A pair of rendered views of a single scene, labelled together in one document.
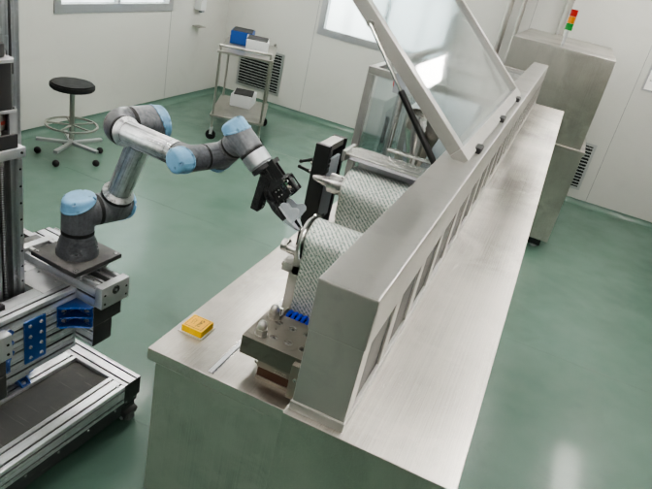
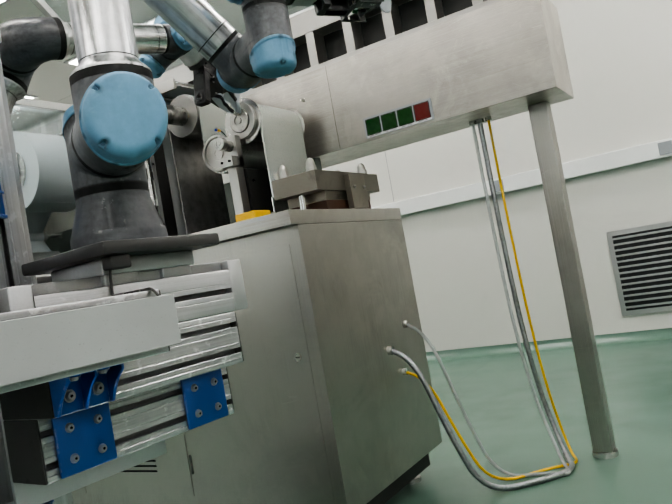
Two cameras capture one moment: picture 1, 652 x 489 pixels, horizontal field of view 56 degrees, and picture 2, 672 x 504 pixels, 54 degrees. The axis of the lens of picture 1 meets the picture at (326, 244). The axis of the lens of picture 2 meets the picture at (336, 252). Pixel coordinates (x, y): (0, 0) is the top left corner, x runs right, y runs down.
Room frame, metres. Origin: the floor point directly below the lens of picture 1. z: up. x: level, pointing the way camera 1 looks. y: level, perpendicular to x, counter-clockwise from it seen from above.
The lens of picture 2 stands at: (0.88, 2.04, 0.71)
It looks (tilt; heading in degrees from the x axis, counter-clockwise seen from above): 2 degrees up; 284
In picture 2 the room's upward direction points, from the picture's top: 10 degrees counter-clockwise
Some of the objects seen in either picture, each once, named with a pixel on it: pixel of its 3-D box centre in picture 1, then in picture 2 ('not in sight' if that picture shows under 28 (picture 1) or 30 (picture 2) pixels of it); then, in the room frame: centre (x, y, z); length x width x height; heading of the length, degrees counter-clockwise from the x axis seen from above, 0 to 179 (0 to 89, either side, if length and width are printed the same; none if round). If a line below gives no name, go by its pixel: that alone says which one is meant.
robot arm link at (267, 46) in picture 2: not in sight; (266, 43); (1.20, 0.99, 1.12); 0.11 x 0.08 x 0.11; 132
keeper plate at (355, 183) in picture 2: (306, 386); (357, 191); (1.29, -0.03, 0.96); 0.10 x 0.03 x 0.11; 73
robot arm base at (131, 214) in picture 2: not in sight; (116, 218); (1.47, 1.08, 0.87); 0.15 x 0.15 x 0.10
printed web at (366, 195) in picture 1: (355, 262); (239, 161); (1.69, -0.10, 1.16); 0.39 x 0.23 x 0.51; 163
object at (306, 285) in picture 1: (329, 309); (289, 169); (1.51, -0.05, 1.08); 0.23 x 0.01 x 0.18; 73
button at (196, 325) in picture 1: (197, 326); (253, 216); (1.52, 0.33, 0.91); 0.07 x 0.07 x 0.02; 73
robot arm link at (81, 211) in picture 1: (80, 211); not in sight; (1.94, 0.89, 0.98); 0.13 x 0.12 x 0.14; 144
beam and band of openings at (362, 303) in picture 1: (497, 132); (166, 101); (2.12, -0.49, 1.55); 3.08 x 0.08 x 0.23; 163
